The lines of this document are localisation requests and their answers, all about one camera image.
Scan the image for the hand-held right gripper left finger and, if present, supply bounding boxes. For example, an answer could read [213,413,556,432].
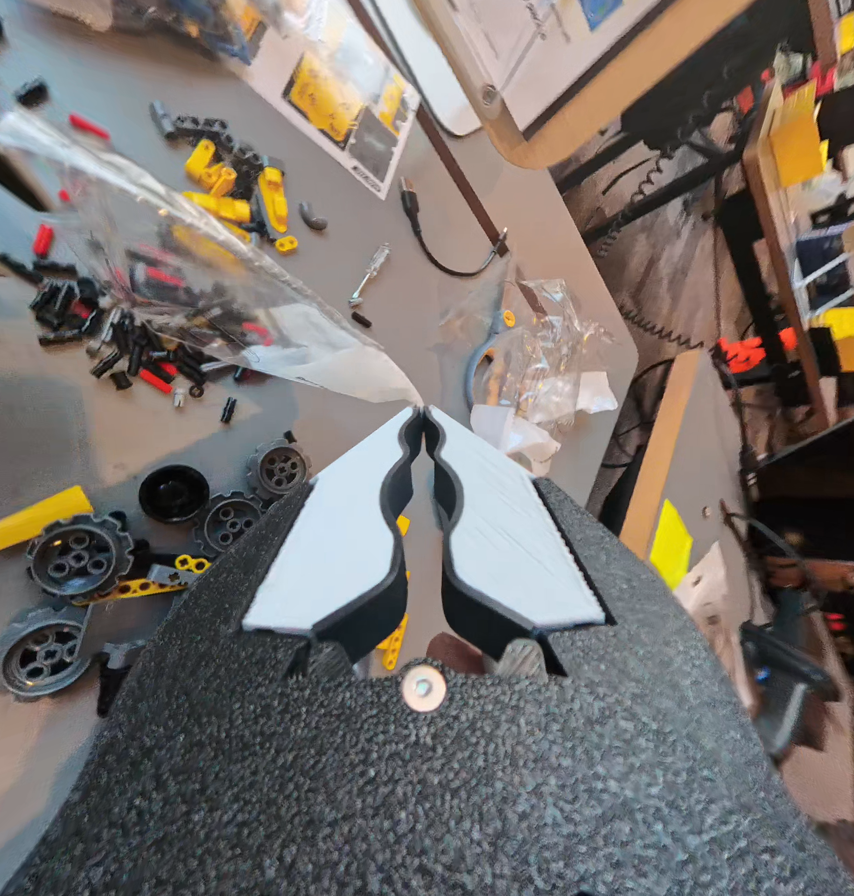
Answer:
[241,406,426,665]

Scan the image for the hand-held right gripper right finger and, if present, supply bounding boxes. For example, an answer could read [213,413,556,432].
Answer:
[424,405,607,659]

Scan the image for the clear bag of black parts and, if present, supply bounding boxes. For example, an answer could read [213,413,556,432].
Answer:
[0,112,424,407]

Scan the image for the pile of black red pins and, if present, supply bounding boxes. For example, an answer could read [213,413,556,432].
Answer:
[0,224,277,424]

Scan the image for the grey desk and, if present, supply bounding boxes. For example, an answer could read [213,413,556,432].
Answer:
[0,0,641,876]

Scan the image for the person's right hand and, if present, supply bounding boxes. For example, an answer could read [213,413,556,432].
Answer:
[427,632,487,676]

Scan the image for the yellow sticky note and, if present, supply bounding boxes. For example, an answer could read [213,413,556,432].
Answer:
[649,498,694,591]

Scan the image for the pile of wheels and beams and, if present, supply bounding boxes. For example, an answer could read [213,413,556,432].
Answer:
[0,434,410,715]

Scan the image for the yellow curved panel piece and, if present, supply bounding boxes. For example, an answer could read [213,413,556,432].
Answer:
[0,485,94,555]

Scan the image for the black handheld scanner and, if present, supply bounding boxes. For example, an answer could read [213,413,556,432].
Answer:
[738,619,842,764]

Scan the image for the small clear screwdriver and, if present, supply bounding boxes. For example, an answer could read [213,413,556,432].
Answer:
[348,244,393,309]

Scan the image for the yellow long curved piece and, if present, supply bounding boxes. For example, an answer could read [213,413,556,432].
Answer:
[258,167,289,233]

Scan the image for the background shelves with goods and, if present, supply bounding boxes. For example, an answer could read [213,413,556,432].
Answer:
[742,0,854,435]

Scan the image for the dark bent beam piece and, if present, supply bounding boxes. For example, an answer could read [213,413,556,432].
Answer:
[150,101,263,176]

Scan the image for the white monitor base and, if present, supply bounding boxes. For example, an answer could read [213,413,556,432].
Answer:
[367,0,484,137]

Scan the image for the instruction sheet on board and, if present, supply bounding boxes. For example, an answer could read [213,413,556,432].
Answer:
[413,0,757,169]

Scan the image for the grey yellow handled scissors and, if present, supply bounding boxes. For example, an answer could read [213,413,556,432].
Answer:
[464,308,518,414]

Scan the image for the black cable with plug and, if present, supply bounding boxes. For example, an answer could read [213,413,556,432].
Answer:
[399,176,510,279]

